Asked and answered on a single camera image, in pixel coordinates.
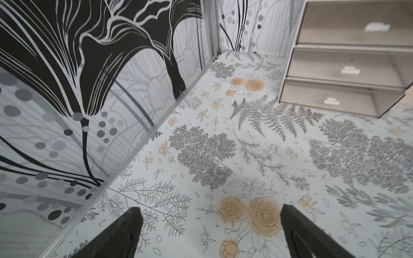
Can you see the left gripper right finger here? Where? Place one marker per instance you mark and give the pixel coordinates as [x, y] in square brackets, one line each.
[305, 239]

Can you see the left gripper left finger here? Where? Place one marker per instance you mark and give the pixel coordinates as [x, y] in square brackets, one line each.
[119, 240]

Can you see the white mini drawer cabinet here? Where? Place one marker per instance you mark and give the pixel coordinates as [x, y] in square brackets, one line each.
[351, 56]

